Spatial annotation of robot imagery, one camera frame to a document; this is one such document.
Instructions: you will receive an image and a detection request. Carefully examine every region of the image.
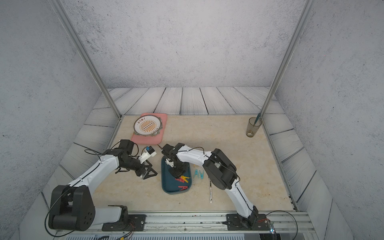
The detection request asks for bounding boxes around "teal plastic storage box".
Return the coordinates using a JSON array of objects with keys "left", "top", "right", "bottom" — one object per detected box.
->
[{"left": 161, "top": 157, "right": 192, "bottom": 195}]

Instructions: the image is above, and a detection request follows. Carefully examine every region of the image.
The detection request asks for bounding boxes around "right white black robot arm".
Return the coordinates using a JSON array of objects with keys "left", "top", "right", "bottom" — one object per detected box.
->
[{"left": 162, "top": 143, "right": 259, "bottom": 228}]

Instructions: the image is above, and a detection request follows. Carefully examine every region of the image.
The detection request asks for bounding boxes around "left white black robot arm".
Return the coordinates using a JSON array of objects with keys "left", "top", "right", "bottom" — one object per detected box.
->
[{"left": 44, "top": 140, "right": 157, "bottom": 239}]

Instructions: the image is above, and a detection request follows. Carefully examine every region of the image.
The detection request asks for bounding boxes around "red clothespin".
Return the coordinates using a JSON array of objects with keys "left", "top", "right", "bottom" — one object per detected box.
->
[
  {"left": 175, "top": 178, "right": 185, "bottom": 183},
  {"left": 178, "top": 186, "right": 189, "bottom": 191}
]

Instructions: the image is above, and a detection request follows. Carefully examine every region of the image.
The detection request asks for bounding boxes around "pink plastic tray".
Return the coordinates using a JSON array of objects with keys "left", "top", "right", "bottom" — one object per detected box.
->
[{"left": 131, "top": 113, "right": 168, "bottom": 145}]

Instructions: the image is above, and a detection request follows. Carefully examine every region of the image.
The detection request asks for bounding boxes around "round patterned plate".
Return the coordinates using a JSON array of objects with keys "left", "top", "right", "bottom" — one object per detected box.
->
[{"left": 134, "top": 115, "right": 163, "bottom": 136}]

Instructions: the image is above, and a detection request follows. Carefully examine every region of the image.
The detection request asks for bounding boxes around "silver fork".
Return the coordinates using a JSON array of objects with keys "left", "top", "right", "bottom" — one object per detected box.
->
[{"left": 209, "top": 180, "right": 213, "bottom": 204}]

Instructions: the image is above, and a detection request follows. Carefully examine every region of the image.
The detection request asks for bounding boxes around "olive glass cup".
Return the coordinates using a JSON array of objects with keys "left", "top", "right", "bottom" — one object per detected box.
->
[{"left": 246, "top": 117, "right": 262, "bottom": 138}]

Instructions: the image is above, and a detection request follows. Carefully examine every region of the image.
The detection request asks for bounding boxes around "teal pen in cup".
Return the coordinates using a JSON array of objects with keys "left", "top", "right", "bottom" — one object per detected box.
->
[{"left": 253, "top": 113, "right": 261, "bottom": 126}]

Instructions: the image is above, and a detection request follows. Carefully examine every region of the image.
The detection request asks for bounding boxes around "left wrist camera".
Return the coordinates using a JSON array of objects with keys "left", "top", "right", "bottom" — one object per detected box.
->
[{"left": 138, "top": 146, "right": 157, "bottom": 164}]

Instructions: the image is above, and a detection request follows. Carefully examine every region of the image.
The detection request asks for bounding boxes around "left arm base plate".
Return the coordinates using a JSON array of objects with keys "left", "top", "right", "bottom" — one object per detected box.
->
[{"left": 102, "top": 214, "right": 147, "bottom": 232}]

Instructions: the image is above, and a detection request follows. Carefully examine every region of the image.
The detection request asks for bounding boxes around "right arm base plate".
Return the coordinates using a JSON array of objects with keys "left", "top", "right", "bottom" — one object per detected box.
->
[{"left": 222, "top": 214, "right": 271, "bottom": 231}]

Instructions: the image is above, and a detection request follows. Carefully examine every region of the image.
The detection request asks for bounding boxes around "aluminium mounting rail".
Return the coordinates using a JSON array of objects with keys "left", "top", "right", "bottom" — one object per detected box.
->
[{"left": 55, "top": 211, "right": 318, "bottom": 240}]

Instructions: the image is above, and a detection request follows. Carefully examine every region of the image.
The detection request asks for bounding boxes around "black cable at base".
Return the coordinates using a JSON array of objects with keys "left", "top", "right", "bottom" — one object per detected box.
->
[{"left": 265, "top": 211, "right": 300, "bottom": 240}]

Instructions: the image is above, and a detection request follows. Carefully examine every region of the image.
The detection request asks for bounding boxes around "left aluminium frame post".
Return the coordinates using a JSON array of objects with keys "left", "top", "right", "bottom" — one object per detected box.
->
[{"left": 49, "top": 0, "right": 122, "bottom": 120}]

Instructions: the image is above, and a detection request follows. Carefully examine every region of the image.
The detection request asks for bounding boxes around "aluminium frame post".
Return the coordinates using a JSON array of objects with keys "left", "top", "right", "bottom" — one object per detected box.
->
[
  {"left": 260, "top": 0, "right": 316, "bottom": 118},
  {"left": 49, "top": 0, "right": 122, "bottom": 120}
]

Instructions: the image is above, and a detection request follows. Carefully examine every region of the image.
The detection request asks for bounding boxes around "right aluminium frame post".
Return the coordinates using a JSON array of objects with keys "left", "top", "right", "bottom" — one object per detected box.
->
[{"left": 260, "top": 0, "right": 316, "bottom": 118}]

